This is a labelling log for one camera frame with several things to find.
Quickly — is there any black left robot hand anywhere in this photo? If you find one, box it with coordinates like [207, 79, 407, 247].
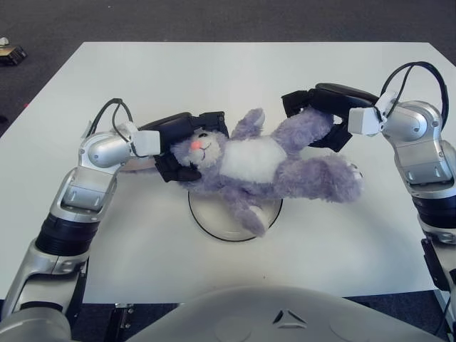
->
[137, 111, 229, 183]

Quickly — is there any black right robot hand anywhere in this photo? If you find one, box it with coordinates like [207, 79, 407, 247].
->
[281, 83, 379, 153]

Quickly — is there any purple plush bunny doll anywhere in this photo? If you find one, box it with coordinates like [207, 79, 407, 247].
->
[119, 108, 365, 239]

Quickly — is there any white plate with black rim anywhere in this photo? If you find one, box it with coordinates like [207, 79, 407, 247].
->
[187, 190, 284, 244]

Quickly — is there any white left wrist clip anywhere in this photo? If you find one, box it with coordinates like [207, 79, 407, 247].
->
[117, 121, 161, 157]

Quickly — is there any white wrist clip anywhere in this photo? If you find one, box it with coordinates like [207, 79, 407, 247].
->
[117, 121, 161, 157]
[348, 90, 400, 137]

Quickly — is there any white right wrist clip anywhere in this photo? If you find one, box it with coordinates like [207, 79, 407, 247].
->
[348, 90, 400, 137]

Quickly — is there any black and yellow floor box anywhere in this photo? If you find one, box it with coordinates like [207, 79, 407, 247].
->
[0, 36, 29, 67]

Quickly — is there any grey robot torso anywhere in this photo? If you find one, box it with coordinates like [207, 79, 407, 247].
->
[126, 284, 446, 342]

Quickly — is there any white table leg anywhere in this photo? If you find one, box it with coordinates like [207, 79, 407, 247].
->
[432, 288, 456, 339]

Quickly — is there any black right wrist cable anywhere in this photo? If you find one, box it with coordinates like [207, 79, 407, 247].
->
[379, 61, 449, 124]

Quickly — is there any black metal bracket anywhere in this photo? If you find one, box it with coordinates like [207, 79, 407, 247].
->
[113, 302, 135, 331]

